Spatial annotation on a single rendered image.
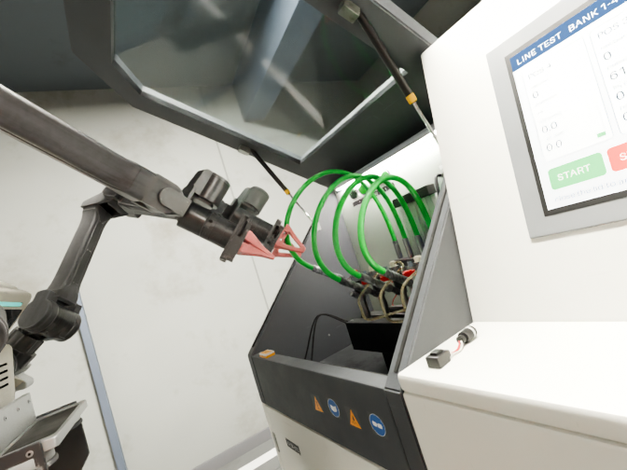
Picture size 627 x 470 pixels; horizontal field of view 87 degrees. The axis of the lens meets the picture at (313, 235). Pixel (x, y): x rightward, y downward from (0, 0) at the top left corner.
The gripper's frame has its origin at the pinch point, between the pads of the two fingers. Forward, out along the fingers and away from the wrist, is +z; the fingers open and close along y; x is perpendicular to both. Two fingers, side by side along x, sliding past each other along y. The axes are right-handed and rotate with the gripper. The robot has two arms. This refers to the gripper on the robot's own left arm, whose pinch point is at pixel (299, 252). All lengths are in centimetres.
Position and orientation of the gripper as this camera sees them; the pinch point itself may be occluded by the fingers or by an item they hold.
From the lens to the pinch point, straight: 87.1
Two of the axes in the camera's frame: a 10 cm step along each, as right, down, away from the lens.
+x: -4.1, 8.0, -4.3
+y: -2.5, 3.6, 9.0
